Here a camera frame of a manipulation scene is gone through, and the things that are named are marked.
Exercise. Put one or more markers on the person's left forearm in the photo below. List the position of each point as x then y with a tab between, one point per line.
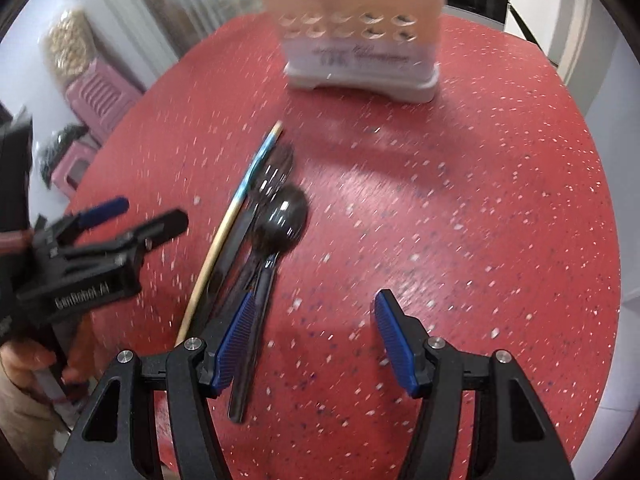
25	430

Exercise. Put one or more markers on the single pink plastic stool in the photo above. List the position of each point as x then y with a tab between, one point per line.
72	170

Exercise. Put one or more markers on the clear bag of beige balls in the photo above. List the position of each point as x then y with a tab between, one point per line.
67	45

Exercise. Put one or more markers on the stack of pink plastic stools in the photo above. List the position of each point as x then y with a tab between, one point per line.
102	97

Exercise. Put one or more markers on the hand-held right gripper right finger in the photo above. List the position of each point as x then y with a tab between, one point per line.
395	340

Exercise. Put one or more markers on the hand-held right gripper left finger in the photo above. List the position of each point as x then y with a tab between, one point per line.
235	340

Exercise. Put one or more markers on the black plastic bag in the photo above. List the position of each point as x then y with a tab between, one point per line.
62	147

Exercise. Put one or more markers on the person's left hand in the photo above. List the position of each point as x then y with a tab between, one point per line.
25	362

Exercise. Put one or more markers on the blue patterned bamboo chopstick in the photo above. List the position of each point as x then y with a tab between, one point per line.
254	170

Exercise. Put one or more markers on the dark translucent plastic spoon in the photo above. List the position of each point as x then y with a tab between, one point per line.
280	220
275	170

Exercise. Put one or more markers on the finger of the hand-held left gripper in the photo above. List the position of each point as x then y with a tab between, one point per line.
105	210
160	227

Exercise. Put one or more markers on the glass sliding door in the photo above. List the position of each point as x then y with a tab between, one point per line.
175	5

